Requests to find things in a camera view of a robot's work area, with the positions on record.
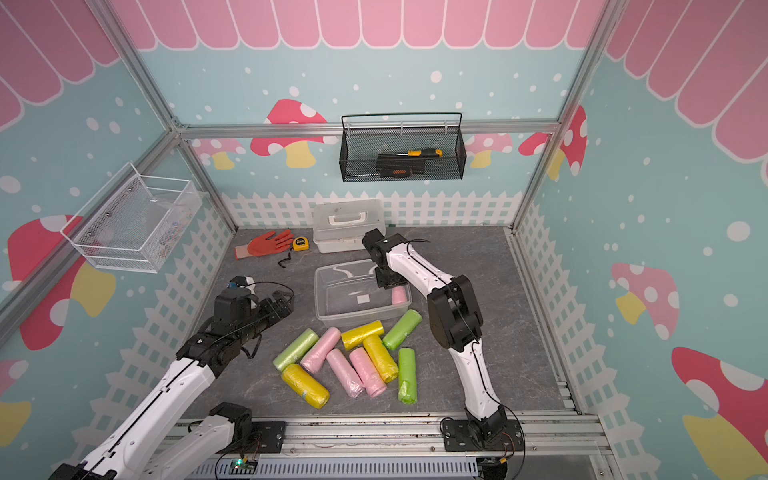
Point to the light green trash bag roll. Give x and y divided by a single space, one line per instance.
401 330

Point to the black wire mesh basket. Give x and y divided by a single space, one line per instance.
364 136

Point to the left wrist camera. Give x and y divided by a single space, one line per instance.
243 282

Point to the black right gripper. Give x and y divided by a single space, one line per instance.
381 283

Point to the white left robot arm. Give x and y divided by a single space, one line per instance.
133 450

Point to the red work glove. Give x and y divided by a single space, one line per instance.
264 245

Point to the yellow black screwdriver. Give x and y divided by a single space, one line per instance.
423 153

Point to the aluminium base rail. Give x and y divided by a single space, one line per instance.
546 432

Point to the yellow tape measure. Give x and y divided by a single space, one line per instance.
300 244

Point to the clear plastic storage box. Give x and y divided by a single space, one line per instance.
347 295

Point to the white plastic tool case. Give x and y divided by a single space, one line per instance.
340 227

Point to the green circuit board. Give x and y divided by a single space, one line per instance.
242 467

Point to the bright green trash bag roll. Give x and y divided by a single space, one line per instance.
407 380

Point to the pale green trash bag roll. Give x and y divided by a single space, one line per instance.
296 350

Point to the white wire mesh basket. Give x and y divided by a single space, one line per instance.
134 221

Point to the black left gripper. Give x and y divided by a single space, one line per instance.
274 315

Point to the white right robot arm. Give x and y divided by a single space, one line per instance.
455 322

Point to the black tool with orange label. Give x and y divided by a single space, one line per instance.
400 167

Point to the pink trash bag roll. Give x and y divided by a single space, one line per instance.
314 359
399 295
363 365
345 373

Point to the yellow trash bag roll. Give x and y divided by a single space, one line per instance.
302 383
382 360
355 337

